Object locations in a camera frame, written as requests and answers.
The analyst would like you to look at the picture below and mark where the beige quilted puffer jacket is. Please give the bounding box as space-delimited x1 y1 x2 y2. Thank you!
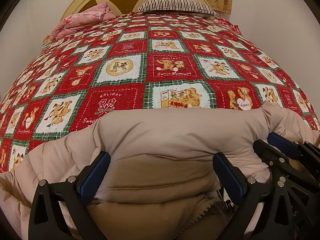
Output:
1 103 319 239

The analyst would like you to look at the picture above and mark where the red teddy bear bedspread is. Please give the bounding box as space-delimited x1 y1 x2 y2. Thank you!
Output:
1 12 319 172

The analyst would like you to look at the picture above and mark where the pink folded blanket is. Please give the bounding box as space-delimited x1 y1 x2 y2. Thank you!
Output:
48 3 116 42

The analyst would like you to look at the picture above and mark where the striped pillow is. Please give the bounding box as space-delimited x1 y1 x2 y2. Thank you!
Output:
138 0 219 17

